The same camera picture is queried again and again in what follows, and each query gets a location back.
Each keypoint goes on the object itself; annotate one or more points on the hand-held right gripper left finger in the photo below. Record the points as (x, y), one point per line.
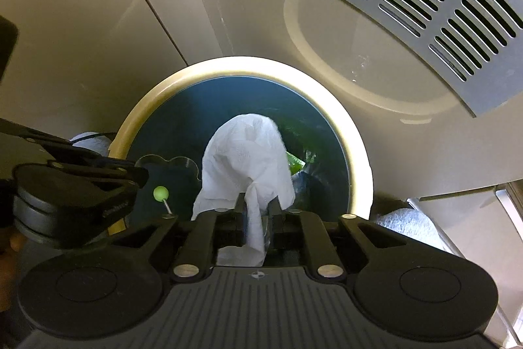
(242, 220)

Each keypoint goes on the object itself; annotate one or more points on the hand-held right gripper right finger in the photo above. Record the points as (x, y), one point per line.
(274, 224)

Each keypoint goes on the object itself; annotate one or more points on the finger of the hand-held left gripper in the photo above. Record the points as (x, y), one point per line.
(90, 161)

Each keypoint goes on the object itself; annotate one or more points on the green printed wrapper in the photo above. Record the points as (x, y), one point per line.
(296, 166)

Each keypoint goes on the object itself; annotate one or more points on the white tissue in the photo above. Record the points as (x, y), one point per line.
(241, 157)

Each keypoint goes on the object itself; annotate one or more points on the green bead pick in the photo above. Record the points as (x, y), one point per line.
(160, 193)

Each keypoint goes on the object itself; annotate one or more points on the clear plastic piece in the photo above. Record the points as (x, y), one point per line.
(179, 161)

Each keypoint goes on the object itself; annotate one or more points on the dark green bin liner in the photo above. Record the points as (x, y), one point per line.
(229, 99)

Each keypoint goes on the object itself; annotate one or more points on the cream round trash bin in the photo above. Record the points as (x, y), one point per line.
(245, 65)

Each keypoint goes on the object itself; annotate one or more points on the person's left hand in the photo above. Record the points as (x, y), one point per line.
(8, 279)

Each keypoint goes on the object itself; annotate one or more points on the white fluffy cloth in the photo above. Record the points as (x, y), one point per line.
(88, 142)
(408, 224)

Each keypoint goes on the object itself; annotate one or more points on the cream round bin lid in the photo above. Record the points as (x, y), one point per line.
(367, 46)

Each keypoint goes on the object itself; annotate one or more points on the large metal vent grille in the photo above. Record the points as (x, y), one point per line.
(476, 103)

